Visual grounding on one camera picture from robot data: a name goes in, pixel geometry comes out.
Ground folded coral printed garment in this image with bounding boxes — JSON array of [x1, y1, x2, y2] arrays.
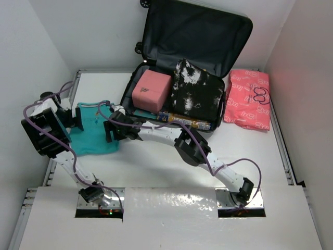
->
[[223, 69, 271, 131]]

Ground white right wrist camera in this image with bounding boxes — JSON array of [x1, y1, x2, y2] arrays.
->
[[110, 105, 126, 115]]

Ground black white tie-dye shirt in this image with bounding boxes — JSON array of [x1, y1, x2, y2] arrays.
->
[[170, 58, 225, 122]]

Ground turquoise shorts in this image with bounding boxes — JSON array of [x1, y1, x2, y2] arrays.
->
[[70, 103, 119, 156]]

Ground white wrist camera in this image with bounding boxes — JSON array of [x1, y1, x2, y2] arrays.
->
[[110, 105, 126, 115], [31, 98, 71, 116]]

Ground teal flat box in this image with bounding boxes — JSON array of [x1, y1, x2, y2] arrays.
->
[[133, 109, 157, 120]]

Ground grey open suitcase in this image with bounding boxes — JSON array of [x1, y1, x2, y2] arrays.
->
[[121, 1, 253, 131]]

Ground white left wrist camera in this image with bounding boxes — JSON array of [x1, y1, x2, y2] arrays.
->
[[31, 98, 71, 116]]

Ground yellow blue snack packet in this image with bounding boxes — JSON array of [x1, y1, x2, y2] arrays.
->
[[157, 112, 212, 131]]

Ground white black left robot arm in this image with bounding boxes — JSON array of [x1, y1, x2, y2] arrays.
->
[[21, 92, 105, 204]]

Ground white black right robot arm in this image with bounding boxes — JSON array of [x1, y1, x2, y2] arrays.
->
[[104, 111, 254, 207]]

